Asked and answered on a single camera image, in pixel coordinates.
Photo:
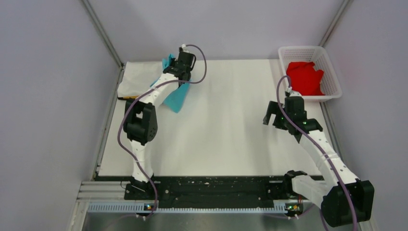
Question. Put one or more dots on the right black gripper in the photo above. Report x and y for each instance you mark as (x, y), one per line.
(273, 108)

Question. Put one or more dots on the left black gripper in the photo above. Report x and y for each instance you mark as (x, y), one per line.
(173, 62)

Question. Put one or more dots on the teal t shirt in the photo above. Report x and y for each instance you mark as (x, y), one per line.
(175, 99)

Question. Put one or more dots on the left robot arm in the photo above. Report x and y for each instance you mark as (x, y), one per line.
(141, 124)

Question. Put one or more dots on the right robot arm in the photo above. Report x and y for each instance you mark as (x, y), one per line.
(343, 197)

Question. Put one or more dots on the red t shirt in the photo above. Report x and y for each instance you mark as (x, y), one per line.
(305, 78)

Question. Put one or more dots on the folded white t shirt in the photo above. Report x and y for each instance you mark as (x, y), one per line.
(138, 77)

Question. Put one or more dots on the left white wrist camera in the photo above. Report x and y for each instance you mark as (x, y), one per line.
(183, 48)

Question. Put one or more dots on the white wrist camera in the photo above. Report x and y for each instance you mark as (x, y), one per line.
(289, 92)
(183, 48)

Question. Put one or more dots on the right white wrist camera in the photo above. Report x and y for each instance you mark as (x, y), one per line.
(289, 92)

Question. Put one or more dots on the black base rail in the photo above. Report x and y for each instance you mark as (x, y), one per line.
(232, 192)

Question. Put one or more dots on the white slotted cable duct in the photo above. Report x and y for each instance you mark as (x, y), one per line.
(145, 208)

